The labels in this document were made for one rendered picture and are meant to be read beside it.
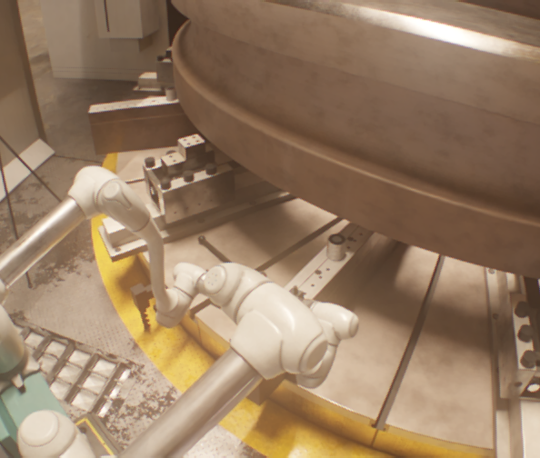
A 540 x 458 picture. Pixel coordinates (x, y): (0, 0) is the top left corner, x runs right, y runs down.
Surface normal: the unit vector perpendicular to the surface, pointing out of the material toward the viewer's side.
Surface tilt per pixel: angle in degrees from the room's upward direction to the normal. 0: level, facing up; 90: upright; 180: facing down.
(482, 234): 90
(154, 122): 90
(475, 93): 90
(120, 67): 90
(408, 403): 0
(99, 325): 0
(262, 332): 28
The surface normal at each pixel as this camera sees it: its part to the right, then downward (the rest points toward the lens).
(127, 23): -0.29, 0.60
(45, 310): 0.00, -0.78
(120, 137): 0.14, 0.62
